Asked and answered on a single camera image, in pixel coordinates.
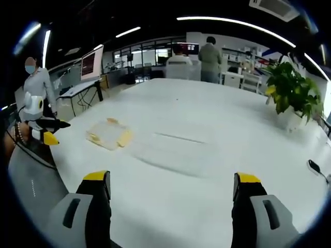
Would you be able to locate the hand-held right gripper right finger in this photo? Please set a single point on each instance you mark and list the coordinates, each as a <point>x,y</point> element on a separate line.
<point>256,206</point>

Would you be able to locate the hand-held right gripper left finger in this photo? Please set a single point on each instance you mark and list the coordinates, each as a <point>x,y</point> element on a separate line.
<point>85,206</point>

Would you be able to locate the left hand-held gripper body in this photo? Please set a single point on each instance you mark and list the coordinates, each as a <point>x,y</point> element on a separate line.
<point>31,107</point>

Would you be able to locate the person's left hand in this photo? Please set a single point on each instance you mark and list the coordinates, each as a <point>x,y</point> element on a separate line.
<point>28,130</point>

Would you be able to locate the white desk with black legs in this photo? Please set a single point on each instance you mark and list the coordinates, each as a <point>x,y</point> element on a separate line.
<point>77,90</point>

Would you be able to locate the person's grey clothing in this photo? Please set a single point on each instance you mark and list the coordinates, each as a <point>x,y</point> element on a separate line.
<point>33,180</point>

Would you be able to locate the large computer monitor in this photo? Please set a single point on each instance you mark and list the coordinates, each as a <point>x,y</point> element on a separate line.
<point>91,63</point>

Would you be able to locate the white plant pot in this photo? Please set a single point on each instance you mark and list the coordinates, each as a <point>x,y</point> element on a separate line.
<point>293,120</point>

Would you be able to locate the short ceiling light strip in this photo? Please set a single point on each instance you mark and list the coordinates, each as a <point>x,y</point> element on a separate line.
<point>128,32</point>

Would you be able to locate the white chair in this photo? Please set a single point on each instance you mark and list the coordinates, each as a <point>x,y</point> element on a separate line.
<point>251,81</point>

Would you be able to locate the green potted plant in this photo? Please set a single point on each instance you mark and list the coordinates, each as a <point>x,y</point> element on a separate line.
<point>292,82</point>

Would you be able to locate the white shelf unit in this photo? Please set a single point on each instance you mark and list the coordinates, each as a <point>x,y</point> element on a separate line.
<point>240,58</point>

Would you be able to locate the small background monitor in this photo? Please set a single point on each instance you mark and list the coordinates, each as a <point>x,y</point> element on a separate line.
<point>186,48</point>

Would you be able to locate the long ceiling light strip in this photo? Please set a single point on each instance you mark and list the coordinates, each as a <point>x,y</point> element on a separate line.
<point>238,25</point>

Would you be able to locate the ceiling air vent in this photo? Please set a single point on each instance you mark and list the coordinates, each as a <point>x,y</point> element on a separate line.
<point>275,7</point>

